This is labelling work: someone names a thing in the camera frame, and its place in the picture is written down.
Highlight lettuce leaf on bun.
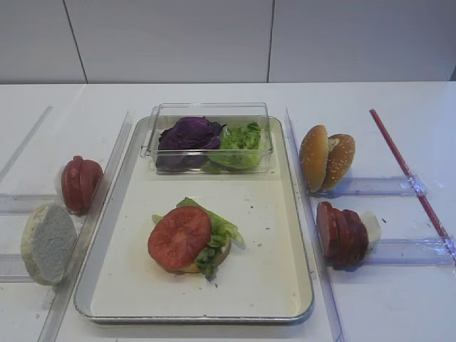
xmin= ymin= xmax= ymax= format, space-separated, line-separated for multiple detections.
xmin=152 ymin=197 xmax=244 ymax=281

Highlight metal baking tray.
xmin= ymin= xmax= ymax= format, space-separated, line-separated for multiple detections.
xmin=74 ymin=118 xmax=314 ymax=324

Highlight clear holder under tomatoes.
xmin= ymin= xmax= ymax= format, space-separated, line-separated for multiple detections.
xmin=1 ymin=193 xmax=61 ymax=215

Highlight clear holder under meat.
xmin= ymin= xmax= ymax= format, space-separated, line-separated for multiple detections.
xmin=362 ymin=239 xmax=455 ymax=266

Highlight meat patty slices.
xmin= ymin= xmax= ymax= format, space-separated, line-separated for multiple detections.
xmin=316 ymin=202 xmax=368 ymax=267

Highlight clear plastic container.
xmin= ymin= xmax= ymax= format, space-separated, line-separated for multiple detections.
xmin=141 ymin=103 xmax=274 ymax=174

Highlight clear holder under buns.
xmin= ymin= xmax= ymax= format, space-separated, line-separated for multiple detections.
xmin=321 ymin=176 xmax=428 ymax=197

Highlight green lettuce in container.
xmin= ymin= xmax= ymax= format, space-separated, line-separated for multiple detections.
xmin=202 ymin=122 xmax=262 ymax=173

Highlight red plastic rail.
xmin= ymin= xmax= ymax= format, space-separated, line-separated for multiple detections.
xmin=369 ymin=109 xmax=455 ymax=260

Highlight white cheese piece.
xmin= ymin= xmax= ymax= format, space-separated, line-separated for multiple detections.
xmin=361 ymin=211 xmax=382 ymax=250

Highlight clear rail left of tray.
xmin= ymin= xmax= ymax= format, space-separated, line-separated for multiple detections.
xmin=35 ymin=109 xmax=136 ymax=342

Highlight tomato slice stack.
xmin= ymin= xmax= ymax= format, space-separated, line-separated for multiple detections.
xmin=61 ymin=155 xmax=103 ymax=214

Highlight purple cabbage leaves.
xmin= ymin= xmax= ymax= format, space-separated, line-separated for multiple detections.
xmin=155 ymin=117 xmax=224 ymax=172

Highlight white bread slice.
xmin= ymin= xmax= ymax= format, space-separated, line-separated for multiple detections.
xmin=21 ymin=204 xmax=78 ymax=286

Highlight sesame bun half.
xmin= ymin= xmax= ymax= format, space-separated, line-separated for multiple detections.
xmin=321 ymin=134 xmax=356 ymax=190

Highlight bottom bun on tray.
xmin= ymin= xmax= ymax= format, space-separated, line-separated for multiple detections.
xmin=158 ymin=238 xmax=232 ymax=280

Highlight clear rail far left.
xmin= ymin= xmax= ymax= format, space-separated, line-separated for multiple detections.
xmin=0 ymin=106 xmax=53 ymax=182

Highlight clear holder under bread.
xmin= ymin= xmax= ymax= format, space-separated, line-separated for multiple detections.
xmin=0 ymin=254 xmax=33 ymax=283

